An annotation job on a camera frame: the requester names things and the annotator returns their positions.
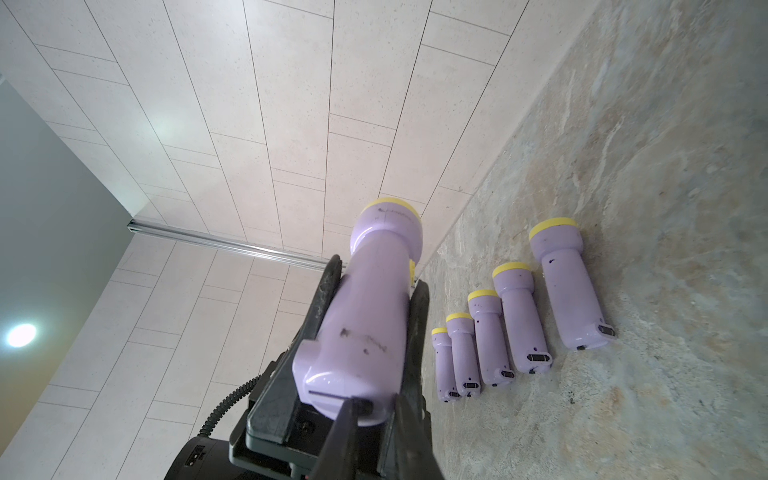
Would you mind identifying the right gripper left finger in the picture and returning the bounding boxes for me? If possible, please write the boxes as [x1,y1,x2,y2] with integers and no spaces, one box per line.
[309,398,372,480]

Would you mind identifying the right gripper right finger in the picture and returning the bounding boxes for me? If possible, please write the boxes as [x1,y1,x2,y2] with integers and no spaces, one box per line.
[394,394,444,480]

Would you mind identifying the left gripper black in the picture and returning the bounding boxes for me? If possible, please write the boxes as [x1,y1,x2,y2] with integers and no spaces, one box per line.
[165,255,430,479]

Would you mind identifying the purple flashlight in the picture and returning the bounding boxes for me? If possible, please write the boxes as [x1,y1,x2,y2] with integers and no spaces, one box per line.
[492,262,553,374]
[431,327,461,403]
[446,313,482,398]
[292,198,423,427]
[529,217,616,351]
[468,289,515,387]

